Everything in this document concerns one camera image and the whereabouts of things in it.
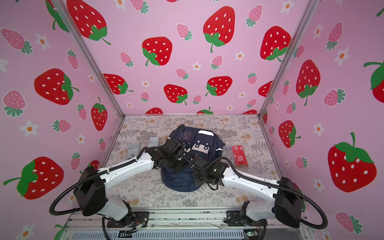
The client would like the aluminium corner post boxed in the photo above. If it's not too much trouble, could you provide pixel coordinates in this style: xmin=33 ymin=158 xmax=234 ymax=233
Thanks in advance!
xmin=50 ymin=0 xmax=125 ymax=118
xmin=258 ymin=0 xmax=321 ymax=118

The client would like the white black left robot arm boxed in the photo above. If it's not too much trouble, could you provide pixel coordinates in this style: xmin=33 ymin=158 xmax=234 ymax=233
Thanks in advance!
xmin=74 ymin=139 xmax=184 ymax=221

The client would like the light blue calculator cover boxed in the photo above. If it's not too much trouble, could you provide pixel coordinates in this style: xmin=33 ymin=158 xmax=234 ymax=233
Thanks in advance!
xmin=148 ymin=137 xmax=159 ymax=148

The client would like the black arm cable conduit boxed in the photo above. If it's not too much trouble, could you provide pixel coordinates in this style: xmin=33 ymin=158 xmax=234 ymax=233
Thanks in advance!
xmin=194 ymin=155 xmax=328 ymax=230
xmin=48 ymin=157 xmax=139 ymax=217

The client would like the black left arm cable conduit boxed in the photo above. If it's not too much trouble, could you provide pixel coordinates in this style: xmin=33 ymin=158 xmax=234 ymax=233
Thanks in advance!
xmin=48 ymin=157 xmax=139 ymax=217

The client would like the navy blue student backpack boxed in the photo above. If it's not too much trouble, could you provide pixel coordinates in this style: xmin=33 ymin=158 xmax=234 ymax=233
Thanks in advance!
xmin=161 ymin=127 xmax=226 ymax=192

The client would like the aluminium corner post right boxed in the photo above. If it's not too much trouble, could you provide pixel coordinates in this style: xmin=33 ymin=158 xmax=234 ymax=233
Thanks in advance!
xmin=258 ymin=0 xmax=321 ymax=118

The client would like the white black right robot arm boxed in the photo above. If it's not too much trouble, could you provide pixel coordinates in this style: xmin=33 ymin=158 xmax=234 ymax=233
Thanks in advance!
xmin=187 ymin=155 xmax=303 ymax=228

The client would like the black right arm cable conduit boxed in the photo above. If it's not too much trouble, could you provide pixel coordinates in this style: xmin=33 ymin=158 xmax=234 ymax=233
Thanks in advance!
xmin=194 ymin=155 xmax=328 ymax=230

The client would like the light blue calculator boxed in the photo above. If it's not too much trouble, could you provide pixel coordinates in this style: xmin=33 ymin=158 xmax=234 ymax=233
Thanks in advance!
xmin=127 ymin=142 xmax=141 ymax=159

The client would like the red stationery package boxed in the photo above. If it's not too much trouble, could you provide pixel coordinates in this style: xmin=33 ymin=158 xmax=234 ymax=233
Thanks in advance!
xmin=230 ymin=146 xmax=248 ymax=167

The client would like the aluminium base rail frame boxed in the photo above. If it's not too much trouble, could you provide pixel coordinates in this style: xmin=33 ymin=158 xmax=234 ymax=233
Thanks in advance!
xmin=59 ymin=207 xmax=316 ymax=240

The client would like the aluminium corner post left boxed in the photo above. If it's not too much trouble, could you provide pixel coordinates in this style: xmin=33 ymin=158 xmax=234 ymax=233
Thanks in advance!
xmin=50 ymin=0 xmax=125 ymax=118

